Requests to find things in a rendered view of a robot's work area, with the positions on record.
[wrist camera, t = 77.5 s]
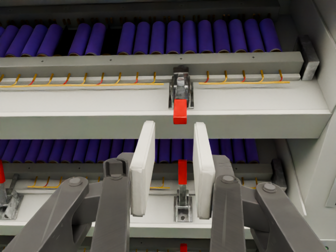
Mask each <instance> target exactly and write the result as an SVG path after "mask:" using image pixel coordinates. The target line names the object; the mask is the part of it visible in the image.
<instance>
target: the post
mask: <svg viewBox="0 0 336 252"><path fill-rule="evenodd" d="M313 1H314V3H315V5H316V7H317V9H318V11H319V13H320V15H321V16H322V18H323V20H324V22H325V24H326V26H327V28H328V30H329V32H330V34H331V36H332V38H333V40H334V42H335V44H336V0H313ZM287 143H288V146H289V150H290V154H291V158H292V162H293V166H294V169H295V173H296V177H297V181H298V185H299V189H300V192H301V196H302V200H303V204H304V208H305V211H306V217H305V218H304V219H305V220H306V222H307V223H308V224H309V226H310V227H311V228H312V230H313V231H314V232H315V234H316V235H317V237H318V238H319V239H320V240H336V207H327V206H325V205H326V202H327V199H328V197H329V194H330V191H331V189H332V186H333V184H334V181H335V178H336V108H335V110H334V112H333V113H332V115H331V117H330V119H329V120H328V122H327V124H326V126H325V127H324V129H323V131H322V133H321V135H320V136H319V138H287Z"/></svg>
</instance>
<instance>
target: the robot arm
mask: <svg viewBox="0 0 336 252"><path fill-rule="evenodd" d="M192 160H193V173H194V186H195V198H196V211H197V218H199V219H200V220H209V219H210V218H212V223H211V236H210V249H209V252H246V241H245V228H244V227H247V228H250V232H251V235H252V237H253V239H254V241H255V243H256V246H257V248H258V250H259V252H329V251H328V250H327V248H326V247H325V246H324V244H323V243H322V242H321V240H320V239H319V238H318V236H317V235H316V234H315V232H314V231H313V230H312V228H311V227H310V226H309V224H308V223H307V222H306V220H305V219H304V218H303V216H302V215H301V214H300V212H299V211H298V210H297V208H296V207H295V205H294V204H293V203H292V201H291V200H290V199H289V197H288V196H287V195H286V193H285V192H284V191H283V189H282V188H280V187H279V186H278V185H276V184H273V183H270V182H263V183H259V184H257V186H256V188H255V189H254V188H249V187H245V186H243V185H241V181H240V180H239V179H238V178H237V177H235V174H234V171H233V168H232V165H231V162H230V159H229V158H228V157H226V156H225V155H214V154H212V153H211V148H210V143H209V139H208V134H207V129H206V125H205V124H204V123H203V122H196V123H195V124H194V137H193V157H192ZM154 162H155V122H154V121H148V120H146V122H144V125H143V128H142V131H141V134H140V137H139V140H138V143H137V146H136V149H135V152H122V153H121V154H119V155H118V156H117V157H115V158H110V159H107V160H105V161H104V162H103V181H100V182H96V183H90V184H89V181H88V179H87V178H85V177H81V176H74V177H71V178H68V179H66V180H65V181H64V182H63V183H62V184H61V185H60V186H59V187H58V188H57V189H56V191H55V192H54V193H53V194H52V195H51V196H50V197H49V198H48V200H47V201H46V202H45V203H44V204H43V205H42V206H41V208H40V209H39V210H38V211H37V212H36V213H35V214H34V215H33V217H32V218H31V219H30V220H29V221H28V222H27V223H26V225H25V226H24V227H23V228H22V229H21V230H20V231H19V233H18V234H17V235H16V236H15V237H14V238H13V239H12V240H11V242H10V243H9V244H8V245H7V246H6V247H5V248H4V250H3V251H2V252H77V251H78V249H79V248H80V246H81V244H82V242H83V241H84V239H85V237H86V235H87V233H88V232H89V230H90V228H91V226H92V222H95V225H94V231H93V236H92V242H91V247H90V252H130V215H132V216H133V217H143V216H145V213H146V207H147V201H148V196H149V190H150V185H151V179H152V173H153V168H154Z"/></svg>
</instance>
